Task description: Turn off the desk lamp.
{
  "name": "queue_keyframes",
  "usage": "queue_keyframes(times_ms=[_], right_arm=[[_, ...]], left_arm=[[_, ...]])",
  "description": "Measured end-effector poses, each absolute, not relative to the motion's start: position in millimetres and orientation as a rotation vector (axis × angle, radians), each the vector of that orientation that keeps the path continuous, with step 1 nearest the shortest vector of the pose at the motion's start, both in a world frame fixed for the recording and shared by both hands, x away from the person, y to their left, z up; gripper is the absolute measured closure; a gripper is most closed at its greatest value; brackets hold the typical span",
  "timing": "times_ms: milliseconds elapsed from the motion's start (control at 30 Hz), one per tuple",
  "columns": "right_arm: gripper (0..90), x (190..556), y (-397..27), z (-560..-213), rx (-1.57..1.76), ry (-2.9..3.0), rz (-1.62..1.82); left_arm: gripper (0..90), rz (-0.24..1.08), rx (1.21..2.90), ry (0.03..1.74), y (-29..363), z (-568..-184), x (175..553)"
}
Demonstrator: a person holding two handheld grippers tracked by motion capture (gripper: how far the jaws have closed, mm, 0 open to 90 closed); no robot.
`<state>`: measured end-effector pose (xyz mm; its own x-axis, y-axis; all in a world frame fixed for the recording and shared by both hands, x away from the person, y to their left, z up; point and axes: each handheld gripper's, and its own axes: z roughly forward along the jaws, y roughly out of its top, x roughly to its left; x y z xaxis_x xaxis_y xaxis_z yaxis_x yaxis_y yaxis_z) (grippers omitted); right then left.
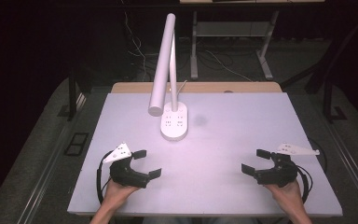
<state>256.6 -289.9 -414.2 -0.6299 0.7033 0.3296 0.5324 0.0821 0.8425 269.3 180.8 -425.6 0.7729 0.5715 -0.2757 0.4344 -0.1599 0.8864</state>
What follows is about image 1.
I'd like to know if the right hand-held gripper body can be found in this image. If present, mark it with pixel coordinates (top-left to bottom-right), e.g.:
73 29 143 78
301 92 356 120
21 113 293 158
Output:
255 142 321 189

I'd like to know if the white table mat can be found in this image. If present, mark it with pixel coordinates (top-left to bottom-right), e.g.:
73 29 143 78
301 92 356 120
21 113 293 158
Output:
67 91 344 217

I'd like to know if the white desk lamp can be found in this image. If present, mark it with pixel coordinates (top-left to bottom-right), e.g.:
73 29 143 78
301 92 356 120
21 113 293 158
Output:
147 12 189 142

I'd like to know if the black floor socket frame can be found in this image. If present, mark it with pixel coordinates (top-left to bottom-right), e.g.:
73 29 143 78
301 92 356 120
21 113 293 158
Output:
63 132 90 157

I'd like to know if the grey metal desk frame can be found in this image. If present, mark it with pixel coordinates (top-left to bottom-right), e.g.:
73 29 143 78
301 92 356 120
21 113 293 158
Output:
189 9 280 81

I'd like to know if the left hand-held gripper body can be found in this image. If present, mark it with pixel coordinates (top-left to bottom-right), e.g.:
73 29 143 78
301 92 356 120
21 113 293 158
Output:
102 142 150 189

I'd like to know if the white lamp cable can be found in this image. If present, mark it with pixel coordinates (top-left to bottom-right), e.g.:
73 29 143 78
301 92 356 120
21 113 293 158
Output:
168 79 188 93

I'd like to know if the black metal stand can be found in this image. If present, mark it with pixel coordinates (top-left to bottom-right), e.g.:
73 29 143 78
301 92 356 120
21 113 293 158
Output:
57 63 88 122
281 18 358 123

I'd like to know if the person's left hand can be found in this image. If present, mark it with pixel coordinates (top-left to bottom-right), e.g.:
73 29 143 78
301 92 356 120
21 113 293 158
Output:
103 178 142 211

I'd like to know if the person's right hand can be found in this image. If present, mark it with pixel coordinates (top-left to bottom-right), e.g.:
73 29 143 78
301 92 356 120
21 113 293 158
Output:
263 178 303 213

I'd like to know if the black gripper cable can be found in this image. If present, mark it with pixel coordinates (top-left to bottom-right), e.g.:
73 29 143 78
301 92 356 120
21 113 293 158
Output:
296 137 328 203
95 150 115 205

